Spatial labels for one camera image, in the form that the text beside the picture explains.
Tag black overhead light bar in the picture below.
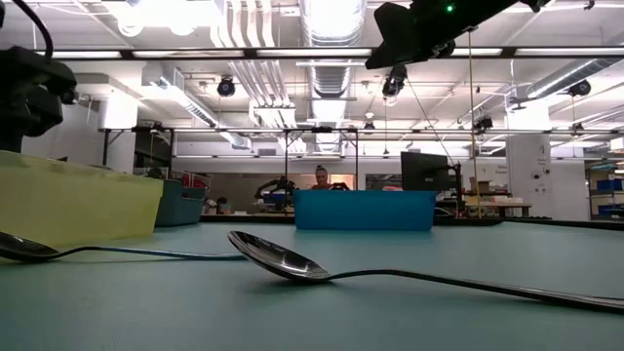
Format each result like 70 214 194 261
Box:
0 46 624 61

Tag black aluminium table frame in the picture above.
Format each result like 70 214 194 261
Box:
199 213 624 231

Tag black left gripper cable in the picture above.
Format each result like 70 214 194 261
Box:
12 0 55 59

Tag wooden background workbench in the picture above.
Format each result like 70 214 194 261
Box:
441 197 533 219

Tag black-handled metal spoon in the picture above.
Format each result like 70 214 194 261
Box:
226 230 624 316

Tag shelf with blue bins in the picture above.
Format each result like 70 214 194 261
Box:
584 160 624 221

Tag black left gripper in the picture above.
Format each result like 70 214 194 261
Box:
0 87 64 153

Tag black computer monitor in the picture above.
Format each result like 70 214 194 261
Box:
400 151 451 192

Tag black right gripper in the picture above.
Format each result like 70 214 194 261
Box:
365 0 518 69

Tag blue-handled metal spoon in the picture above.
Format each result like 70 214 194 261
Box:
0 230 248 265

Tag brown cardboard box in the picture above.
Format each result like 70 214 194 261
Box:
469 176 493 196

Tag yellow-green plastic bin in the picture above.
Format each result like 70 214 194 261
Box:
0 149 165 248

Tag black background frame rack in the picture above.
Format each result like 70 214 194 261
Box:
98 125 361 191

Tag blue plastic bin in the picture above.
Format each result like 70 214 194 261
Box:
293 189 438 232

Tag red storage crates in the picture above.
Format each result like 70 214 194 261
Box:
168 170 212 190

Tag corrugated silver ventilation duct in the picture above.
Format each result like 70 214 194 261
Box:
297 0 368 155

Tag person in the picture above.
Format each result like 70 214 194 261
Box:
310 164 337 191

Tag teal table mat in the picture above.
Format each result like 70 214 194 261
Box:
0 219 624 351

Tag smooth silver ventilation duct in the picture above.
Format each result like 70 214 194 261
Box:
524 57 624 101

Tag dark teal plastic bin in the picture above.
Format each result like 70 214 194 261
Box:
154 178 209 228

